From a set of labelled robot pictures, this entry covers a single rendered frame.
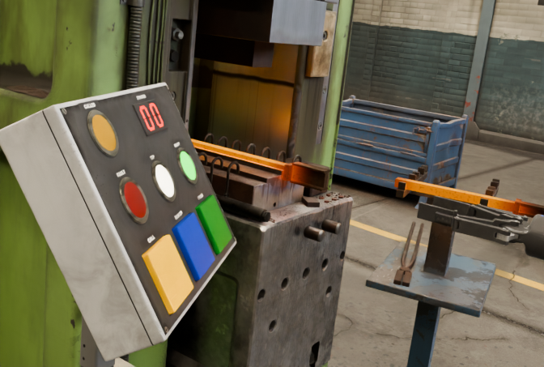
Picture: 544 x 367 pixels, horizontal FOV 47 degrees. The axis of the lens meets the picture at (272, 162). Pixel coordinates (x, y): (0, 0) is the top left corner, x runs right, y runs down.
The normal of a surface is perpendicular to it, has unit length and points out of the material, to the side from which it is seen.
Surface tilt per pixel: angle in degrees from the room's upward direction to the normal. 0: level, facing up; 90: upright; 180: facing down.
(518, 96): 90
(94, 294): 90
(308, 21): 90
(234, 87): 90
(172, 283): 60
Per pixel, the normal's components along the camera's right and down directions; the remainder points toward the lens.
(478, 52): -0.65, 0.10
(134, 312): -0.18, 0.19
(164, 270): 0.90, -0.36
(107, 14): 0.81, 0.22
